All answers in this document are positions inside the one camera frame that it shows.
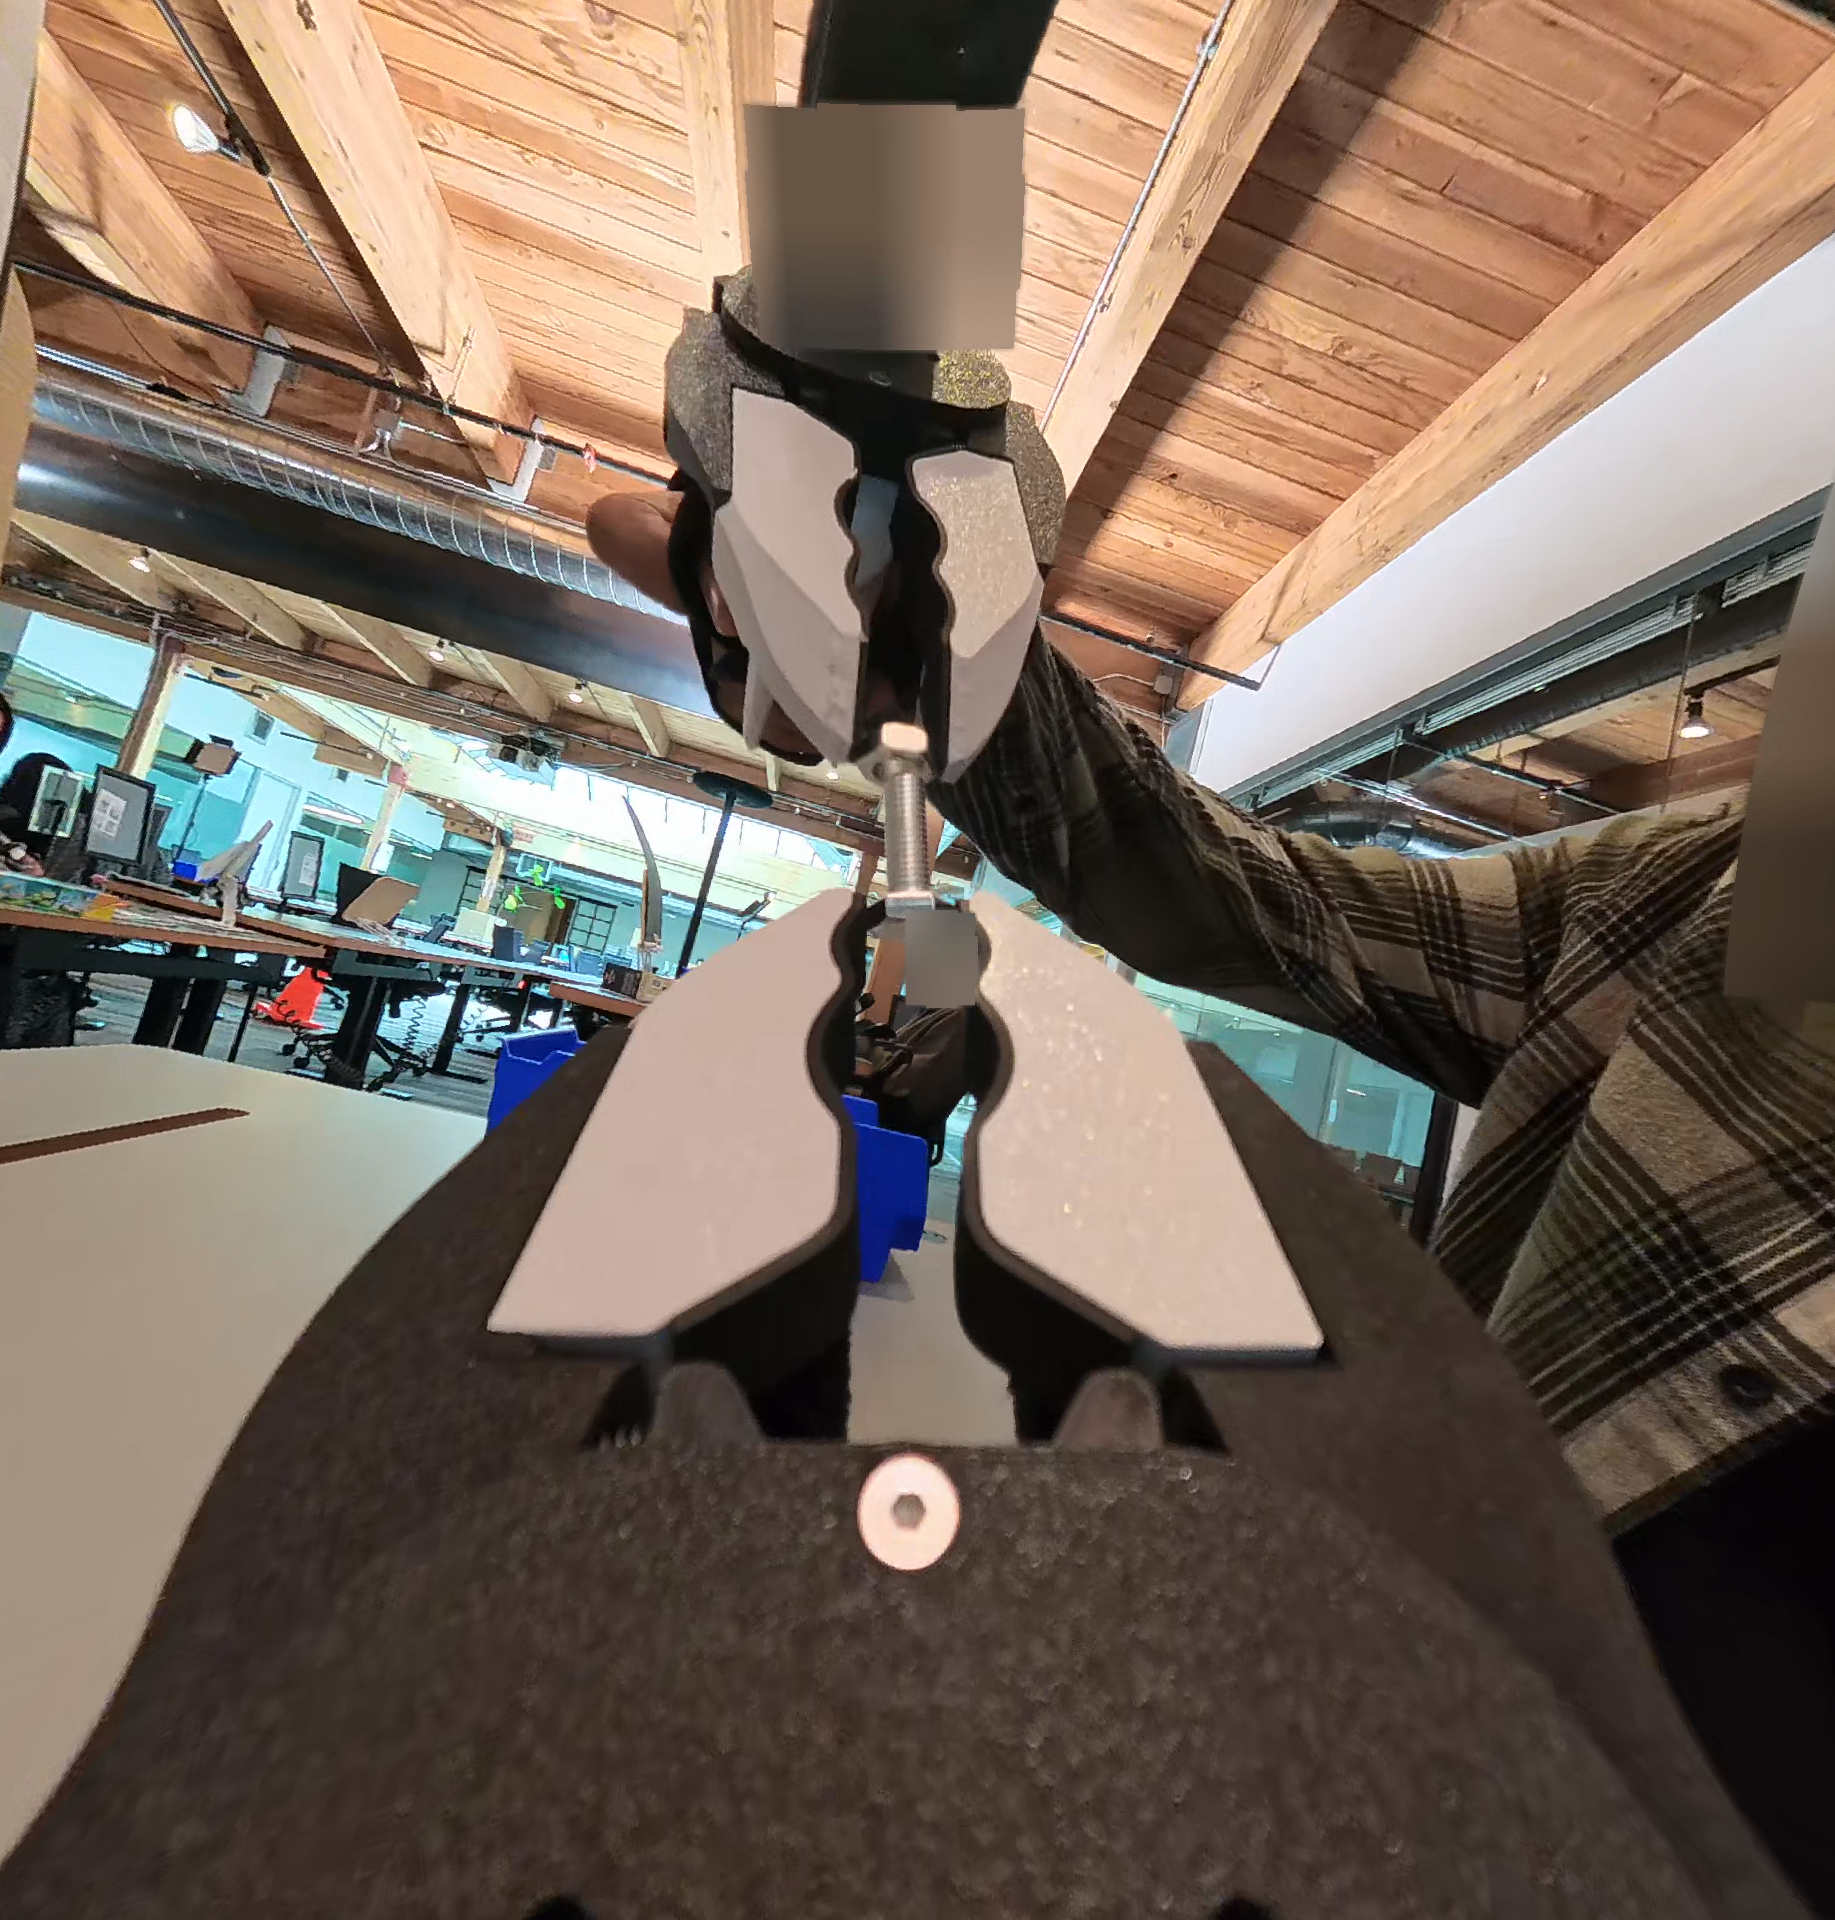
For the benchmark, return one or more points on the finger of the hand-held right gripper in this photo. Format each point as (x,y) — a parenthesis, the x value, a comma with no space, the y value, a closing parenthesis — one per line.
(984,585)
(784,571)

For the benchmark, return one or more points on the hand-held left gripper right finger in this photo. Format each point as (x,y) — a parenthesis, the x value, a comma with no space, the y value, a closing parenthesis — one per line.
(1144,1170)

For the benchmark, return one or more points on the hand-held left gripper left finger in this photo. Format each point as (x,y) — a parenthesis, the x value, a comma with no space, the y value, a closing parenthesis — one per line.
(679,1156)

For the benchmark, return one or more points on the blue plastic bin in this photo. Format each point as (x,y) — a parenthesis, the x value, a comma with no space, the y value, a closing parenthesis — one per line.
(888,1186)

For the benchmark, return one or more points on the silver hex bolt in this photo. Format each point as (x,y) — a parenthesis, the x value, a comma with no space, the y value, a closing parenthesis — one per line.
(903,817)

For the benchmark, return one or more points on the person's right forearm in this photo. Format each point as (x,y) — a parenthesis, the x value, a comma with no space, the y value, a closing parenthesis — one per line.
(1308,931)

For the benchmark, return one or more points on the person's right hand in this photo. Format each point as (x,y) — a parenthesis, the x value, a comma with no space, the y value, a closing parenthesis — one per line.
(633,540)

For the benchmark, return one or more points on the black floor lamp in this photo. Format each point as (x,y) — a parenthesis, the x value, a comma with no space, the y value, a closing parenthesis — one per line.
(733,786)

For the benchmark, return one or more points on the wooden office desk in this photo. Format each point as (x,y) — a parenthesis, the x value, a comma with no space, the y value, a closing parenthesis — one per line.
(183,938)

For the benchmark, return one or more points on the person's plaid shirt torso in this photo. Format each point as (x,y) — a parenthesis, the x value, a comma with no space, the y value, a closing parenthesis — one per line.
(1682,1200)

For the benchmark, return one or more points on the ceiling spot light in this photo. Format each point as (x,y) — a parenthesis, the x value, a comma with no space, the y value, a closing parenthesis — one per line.
(199,132)

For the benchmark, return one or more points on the black computer monitor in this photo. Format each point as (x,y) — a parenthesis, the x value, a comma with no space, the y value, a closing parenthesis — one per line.
(124,821)

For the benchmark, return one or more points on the colourful toy box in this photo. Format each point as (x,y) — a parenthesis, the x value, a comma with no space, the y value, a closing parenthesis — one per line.
(32,895)

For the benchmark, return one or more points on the silver air duct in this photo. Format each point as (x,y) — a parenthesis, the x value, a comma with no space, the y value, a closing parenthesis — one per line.
(333,466)

